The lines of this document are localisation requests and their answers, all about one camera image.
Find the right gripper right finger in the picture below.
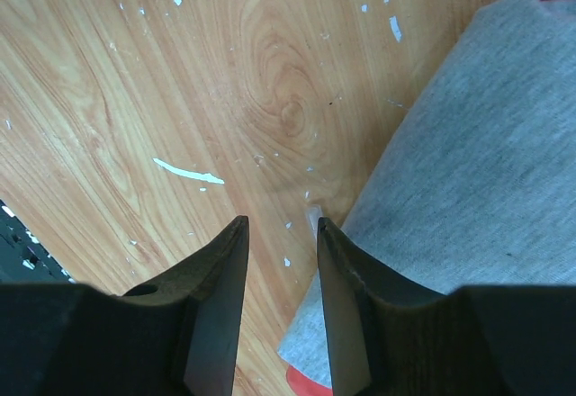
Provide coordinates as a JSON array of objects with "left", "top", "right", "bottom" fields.
[{"left": 317, "top": 218, "right": 575, "bottom": 395}]

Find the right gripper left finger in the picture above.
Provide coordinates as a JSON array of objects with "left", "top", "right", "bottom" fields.
[{"left": 1, "top": 216, "right": 249, "bottom": 395}]

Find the red and grey cloth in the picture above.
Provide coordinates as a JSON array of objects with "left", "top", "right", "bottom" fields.
[{"left": 279, "top": 0, "right": 575, "bottom": 395}]

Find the clear pen cap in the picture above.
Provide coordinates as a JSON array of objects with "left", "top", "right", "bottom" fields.
[{"left": 305, "top": 204, "right": 323, "bottom": 240}]

